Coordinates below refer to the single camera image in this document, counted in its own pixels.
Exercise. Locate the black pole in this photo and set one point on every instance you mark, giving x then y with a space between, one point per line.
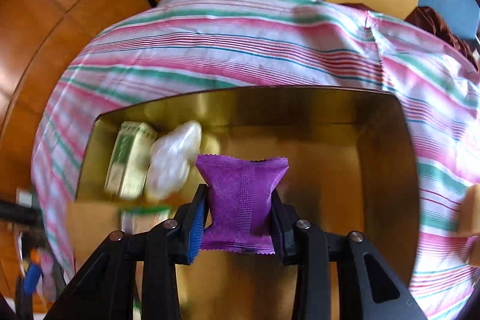
18 215

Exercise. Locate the blue plastic tube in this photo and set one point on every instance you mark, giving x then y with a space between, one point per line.
32 277

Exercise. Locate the purple snack packet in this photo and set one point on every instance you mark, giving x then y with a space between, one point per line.
240 200

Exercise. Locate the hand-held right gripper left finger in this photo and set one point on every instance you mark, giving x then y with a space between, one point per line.
198 226

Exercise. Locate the small green box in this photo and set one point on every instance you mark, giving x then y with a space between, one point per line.
127 162

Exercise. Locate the striped pink green tablecloth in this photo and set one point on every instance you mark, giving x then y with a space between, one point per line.
243 54

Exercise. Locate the gold metal tin box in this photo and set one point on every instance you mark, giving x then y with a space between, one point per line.
337 173

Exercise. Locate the white packet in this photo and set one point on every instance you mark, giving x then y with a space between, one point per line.
168 162

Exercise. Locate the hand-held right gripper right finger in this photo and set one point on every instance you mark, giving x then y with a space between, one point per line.
277 230

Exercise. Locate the dark red cloth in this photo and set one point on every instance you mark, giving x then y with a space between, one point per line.
431 22

